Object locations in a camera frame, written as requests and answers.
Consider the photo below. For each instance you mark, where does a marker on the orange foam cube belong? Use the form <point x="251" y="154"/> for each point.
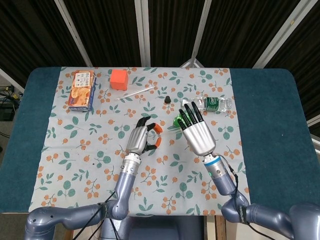
<point x="118" y="78"/>

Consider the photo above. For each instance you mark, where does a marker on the teal table cover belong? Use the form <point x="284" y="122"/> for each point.
<point x="270" y="112"/>

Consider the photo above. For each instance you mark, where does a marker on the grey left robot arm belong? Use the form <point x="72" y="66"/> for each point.
<point x="125" y="182"/>

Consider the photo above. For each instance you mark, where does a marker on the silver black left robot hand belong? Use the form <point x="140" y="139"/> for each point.
<point x="137" y="140"/>

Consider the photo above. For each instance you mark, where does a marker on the small black rubber bulb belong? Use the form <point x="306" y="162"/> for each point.
<point x="167" y="99"/>

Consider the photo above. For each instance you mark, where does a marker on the clear bottle with green label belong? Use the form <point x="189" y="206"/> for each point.
<point x="215" y="103"/>

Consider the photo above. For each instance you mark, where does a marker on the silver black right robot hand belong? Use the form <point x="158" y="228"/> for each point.
<point x="200" y="136"/>

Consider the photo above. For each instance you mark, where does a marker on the floral orange-fruit tablecloth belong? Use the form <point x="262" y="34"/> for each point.
<point x="155" y="175"/>

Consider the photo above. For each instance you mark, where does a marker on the white partition frame post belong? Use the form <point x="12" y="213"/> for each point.
<point x="202" y="25"/>
<point x="290" y="23"/>
<point x="73" y="32"/>
<point x="142" y="32"/>

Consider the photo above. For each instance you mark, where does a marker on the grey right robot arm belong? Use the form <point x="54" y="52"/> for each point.
<point x="222" y="180"/>

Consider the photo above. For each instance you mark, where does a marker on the blue orange snack box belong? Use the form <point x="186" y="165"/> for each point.
<point x="81" y="92"/>

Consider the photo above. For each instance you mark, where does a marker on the grey robot torso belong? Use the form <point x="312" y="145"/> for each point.
<point x="155" y="230"/>

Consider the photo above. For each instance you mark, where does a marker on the green toy building brick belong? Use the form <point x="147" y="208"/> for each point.
<point x="177" y="122"/>

